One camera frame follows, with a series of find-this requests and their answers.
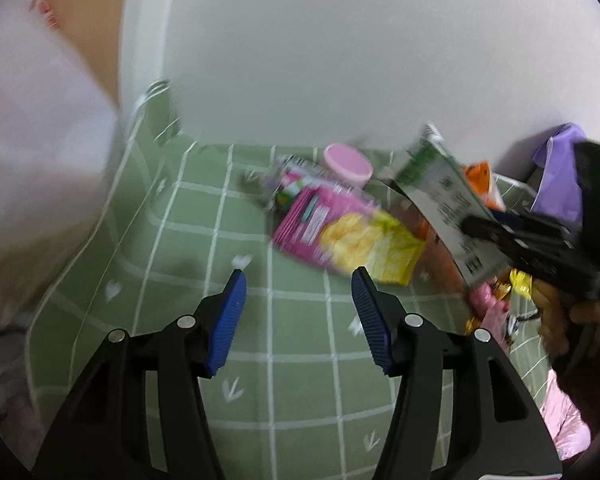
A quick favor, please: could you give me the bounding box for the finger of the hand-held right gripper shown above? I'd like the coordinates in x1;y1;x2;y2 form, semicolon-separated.
460;215;523;256
492;210;578;242

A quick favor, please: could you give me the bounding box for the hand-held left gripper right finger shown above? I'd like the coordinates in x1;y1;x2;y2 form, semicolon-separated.
351;266;563;480

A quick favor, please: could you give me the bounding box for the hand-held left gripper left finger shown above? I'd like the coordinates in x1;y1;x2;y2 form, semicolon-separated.
30;269;248;480

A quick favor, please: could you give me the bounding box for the green and white packet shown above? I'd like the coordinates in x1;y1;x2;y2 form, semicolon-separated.
392;122;511;288

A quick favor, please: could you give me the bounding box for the pink and yellow snack packet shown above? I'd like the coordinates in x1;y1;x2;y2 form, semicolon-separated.
271;182;427;286

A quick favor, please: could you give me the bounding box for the person's right forearm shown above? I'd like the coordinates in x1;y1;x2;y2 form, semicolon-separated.
555;340;600;441

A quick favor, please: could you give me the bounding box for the person's right hand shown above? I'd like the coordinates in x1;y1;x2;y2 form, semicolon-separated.
532;280;600;376

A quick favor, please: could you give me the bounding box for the purple bag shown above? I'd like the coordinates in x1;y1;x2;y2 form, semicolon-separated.
530;122;588;223

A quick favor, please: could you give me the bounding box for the orange snack packet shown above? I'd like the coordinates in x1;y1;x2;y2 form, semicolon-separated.
412;161;507;281

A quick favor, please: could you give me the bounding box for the gold candy wrapper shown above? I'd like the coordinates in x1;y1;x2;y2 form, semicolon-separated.
490;269;533;301

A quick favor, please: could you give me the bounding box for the green checked cloth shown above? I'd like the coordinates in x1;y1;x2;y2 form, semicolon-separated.
25;80;581;480

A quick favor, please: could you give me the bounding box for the pink and silver snack wrapper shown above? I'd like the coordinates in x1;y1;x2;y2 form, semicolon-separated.
260;155;331;211

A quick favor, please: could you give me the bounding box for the small pink-capped bottle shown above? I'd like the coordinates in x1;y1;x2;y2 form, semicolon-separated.
324;143;373;188

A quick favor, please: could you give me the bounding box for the pink sheet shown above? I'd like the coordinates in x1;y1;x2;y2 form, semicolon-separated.
540;370;593;461

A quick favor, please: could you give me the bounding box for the white cloth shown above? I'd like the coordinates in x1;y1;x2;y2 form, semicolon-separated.
0;0;121;336

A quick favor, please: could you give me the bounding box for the brown cardboard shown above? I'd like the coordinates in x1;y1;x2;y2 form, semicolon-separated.
32;0;133;106

